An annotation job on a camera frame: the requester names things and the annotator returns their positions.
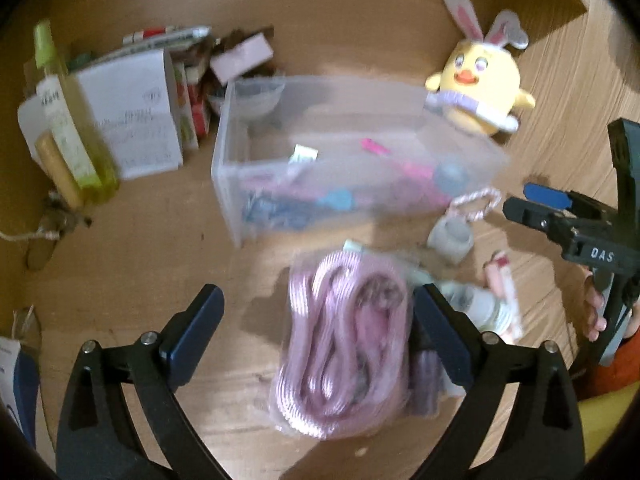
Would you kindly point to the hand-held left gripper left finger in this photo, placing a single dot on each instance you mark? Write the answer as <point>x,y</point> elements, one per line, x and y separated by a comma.
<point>197,327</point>

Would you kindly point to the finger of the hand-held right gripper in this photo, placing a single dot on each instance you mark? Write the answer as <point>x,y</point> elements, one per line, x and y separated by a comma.
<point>530,212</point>
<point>546,195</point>

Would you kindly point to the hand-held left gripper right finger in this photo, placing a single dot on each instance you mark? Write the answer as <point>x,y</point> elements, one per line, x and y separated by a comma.
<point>442,330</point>

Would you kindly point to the white tube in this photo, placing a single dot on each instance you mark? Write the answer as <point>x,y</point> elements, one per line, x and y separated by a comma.
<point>477,305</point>

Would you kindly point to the purple bottle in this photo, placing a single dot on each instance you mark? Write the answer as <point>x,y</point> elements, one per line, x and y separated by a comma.
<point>427,377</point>

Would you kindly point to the pink white braided loop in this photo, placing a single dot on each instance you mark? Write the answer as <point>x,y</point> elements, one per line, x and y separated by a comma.
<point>479,200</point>

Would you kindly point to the pink lip tube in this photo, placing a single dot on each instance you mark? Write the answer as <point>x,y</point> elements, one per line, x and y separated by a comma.
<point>506,287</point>

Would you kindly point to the white tape roll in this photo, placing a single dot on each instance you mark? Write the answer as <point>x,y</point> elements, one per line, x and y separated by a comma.
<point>449,239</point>

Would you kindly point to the clear plastic storage box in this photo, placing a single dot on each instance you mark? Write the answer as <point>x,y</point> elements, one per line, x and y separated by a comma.
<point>320,125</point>

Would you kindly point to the person's right hand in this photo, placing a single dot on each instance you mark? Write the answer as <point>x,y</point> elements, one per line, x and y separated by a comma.
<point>594,310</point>

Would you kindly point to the yellow chick plush toy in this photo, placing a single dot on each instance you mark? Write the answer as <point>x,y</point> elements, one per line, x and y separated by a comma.
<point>482,82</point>

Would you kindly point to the blue small box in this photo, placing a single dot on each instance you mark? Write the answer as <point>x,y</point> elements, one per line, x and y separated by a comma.
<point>272,212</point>

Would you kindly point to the pink pen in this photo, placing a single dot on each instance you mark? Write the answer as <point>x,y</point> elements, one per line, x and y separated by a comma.
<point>395,160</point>

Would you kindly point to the blue clip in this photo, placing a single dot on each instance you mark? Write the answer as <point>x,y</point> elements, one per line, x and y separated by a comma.
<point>337,199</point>

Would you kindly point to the clear plastic wrapper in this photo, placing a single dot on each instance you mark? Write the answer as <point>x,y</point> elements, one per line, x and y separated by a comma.
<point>27,327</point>

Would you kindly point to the eyeglasses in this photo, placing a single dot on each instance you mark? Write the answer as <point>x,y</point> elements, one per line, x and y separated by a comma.
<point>45,245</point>

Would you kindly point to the yellow cloth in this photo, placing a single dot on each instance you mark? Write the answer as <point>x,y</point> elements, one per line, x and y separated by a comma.
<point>605,425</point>

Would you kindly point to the blue white packet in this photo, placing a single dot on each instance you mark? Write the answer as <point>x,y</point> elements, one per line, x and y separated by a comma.
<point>17,385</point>

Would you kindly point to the small white sachet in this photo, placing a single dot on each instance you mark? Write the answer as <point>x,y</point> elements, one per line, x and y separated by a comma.
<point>304,155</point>

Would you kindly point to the beige tube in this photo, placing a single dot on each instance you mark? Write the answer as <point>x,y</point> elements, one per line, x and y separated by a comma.
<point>57,170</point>

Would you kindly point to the white paper box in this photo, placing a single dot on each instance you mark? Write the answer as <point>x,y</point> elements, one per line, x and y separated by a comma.
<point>140,115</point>

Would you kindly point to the red printed cartons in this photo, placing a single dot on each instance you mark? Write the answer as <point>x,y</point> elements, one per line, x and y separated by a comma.
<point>192,105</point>

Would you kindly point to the small clear bowl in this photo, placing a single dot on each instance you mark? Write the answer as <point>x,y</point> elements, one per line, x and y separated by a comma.
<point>257,100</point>

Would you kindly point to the green spray bottle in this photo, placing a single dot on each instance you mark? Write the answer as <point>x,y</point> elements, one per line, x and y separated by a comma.
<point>75,125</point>

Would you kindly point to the pink paper box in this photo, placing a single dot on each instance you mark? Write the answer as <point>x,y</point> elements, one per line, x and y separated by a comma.
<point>240,57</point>

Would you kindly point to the stack of paper packets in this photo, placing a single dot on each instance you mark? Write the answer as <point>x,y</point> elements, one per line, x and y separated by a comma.
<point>150,40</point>

